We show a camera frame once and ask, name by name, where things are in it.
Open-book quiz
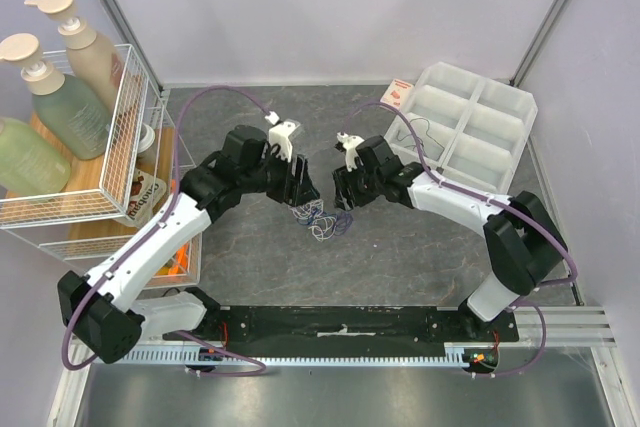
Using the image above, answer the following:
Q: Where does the brown white snack bag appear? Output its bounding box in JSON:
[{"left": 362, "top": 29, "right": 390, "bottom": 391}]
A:
[{"left": 116, "top": 169, "right": 167, "bottom": 228}]

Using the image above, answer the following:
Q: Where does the white slotted cable duct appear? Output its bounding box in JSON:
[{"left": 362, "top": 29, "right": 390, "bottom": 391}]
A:
[{"left": 115, "top": 341, "right": 470, "bottom": 368}]

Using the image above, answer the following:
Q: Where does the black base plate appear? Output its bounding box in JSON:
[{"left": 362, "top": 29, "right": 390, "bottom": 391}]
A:
[{"left": 192, "top": 305, "right": 519, "bottom": 356}]

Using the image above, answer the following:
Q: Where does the blue thin cable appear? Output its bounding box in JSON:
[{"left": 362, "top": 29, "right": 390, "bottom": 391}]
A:
[{"left": 294, "top": 206, "right": 351, "bottom": 239}]

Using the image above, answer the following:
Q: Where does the orange snack packet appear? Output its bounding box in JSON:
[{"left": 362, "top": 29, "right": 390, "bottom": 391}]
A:
[{"left": 156, "top": 243, "right": 191, "bottom": 280}]

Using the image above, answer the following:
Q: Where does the light green bottle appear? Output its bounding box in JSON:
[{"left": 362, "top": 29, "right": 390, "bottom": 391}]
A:
[{"left": 1, "top": 117, "right": 71, "bottom": 196}]

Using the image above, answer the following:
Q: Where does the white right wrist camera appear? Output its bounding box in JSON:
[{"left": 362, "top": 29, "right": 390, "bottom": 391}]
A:
[{"left": 337, "top": 132, "right": 364, "bottom": 172}]

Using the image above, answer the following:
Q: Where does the small white cup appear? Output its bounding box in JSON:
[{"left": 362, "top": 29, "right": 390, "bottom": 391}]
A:
[{"left": 137, "top": 123, "right": 156, "bottom": 156}]

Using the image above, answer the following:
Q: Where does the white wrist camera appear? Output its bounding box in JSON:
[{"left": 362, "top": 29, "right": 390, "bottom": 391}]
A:
[
  {"left": 337, "top": 132, "right": 364, "bottom": 172},
  {"left": 265, "top": 111, "right": 302, "bottom": 162}
]

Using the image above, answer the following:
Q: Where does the black thin cable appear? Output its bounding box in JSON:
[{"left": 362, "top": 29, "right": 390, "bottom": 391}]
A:
[{"left": 394, "top": 116, "right": 449, "bottom": 171}]

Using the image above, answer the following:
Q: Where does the white thin cable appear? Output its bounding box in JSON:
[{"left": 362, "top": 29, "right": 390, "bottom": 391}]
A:
[{"left": 288, "top": 199, "right": 337, "bottom": 243}]

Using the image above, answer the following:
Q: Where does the white wire basket shelf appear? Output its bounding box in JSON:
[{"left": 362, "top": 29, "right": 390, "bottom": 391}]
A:
[{"left": 1, "top": 44, "right": 195, "bottom": 272}]

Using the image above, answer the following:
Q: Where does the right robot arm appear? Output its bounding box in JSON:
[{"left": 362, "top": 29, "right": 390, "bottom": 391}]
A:
[{"left": 333, "top": 133, "right": 568, "bottom": 341}]

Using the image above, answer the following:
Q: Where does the white plastic compartment tray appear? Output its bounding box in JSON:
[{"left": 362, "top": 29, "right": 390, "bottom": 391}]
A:
[{"left": 398, "top": 62, "right": 538, "bottom": 194}]

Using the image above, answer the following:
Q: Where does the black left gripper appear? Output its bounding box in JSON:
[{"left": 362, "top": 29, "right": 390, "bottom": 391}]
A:
[{"left": 240, "top": 145, "right": 320, "bottom": 208}]

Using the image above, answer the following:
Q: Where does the small red white box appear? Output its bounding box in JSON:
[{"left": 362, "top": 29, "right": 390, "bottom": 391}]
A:
[{"left": 380, "top": 79, "right": 414, "bottom": 109}]

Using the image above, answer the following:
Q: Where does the wooden shelf board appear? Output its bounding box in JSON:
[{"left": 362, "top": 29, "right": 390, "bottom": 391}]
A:
[{"left": 1, "top": 107, "right": 174, "bottom": 261}]

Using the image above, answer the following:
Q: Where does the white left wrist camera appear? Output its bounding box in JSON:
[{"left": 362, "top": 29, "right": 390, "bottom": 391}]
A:
[{"left": 265, "top": 111, "right": 302, "bottom": 162}]

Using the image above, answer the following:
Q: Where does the beige pump bottle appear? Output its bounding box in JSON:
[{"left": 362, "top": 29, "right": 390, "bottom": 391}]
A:
[{"left": 24, "top": 0, "right": 124, "bottom": 112}]

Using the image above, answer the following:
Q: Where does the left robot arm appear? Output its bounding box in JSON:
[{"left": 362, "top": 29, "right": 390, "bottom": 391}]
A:
[{"left": 57, "top": 120, "right": 319, "bottom": 364}]

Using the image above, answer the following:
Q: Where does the grey-green pump bottle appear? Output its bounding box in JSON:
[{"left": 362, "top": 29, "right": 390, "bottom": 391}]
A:
[{"left": 1, "top": 33, "right": 111, "bottom": 160}]

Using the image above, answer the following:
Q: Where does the purple thin cable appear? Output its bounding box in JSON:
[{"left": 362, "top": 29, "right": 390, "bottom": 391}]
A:
[{"left": 333, "top": 209, "right": 355, "bottom": 237}]

